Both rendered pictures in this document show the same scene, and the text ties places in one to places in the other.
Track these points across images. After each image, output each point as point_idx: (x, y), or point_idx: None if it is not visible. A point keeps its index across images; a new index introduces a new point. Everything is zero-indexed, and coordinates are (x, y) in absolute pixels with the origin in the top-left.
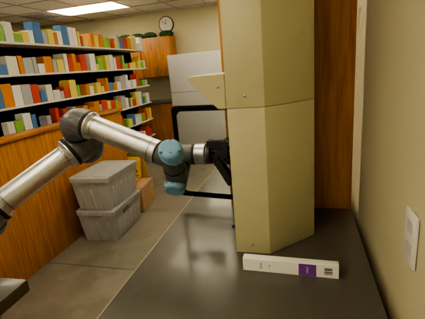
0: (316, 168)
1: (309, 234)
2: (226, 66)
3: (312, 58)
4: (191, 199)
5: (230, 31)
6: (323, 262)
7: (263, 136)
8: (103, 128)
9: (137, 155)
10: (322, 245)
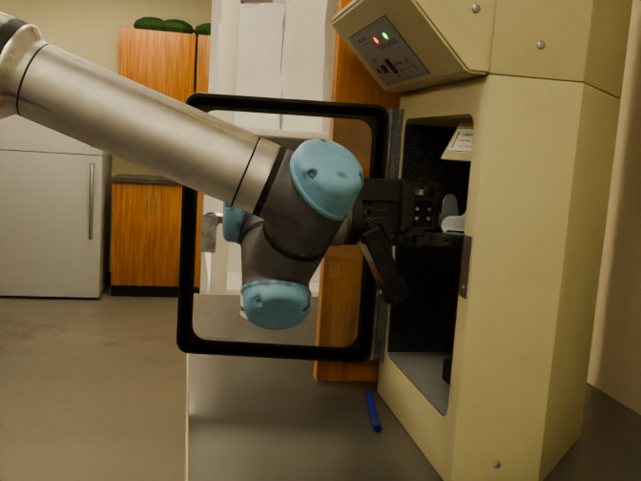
0: None
1: (576, 434)
2: None
3: (631, 3)
4: (189, 369)
5: None
6: None
7: (569, 159)
8: (86, 80)
9: (204, 181)
10: (627, 458)
